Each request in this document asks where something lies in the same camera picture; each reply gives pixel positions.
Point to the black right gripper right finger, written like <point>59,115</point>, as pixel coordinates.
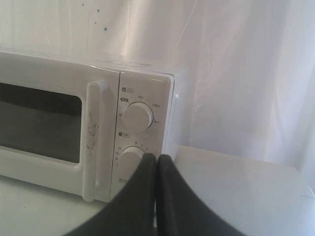
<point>179,211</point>

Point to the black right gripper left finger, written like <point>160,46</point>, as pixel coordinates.
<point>131,212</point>

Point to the white microwave door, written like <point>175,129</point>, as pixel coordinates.
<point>57,124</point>

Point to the white microwave oven body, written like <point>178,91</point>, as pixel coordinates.
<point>163,90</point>

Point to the lower white timer knob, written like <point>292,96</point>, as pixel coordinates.
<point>129,161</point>

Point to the upper white control knob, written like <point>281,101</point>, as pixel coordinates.
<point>138,117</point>

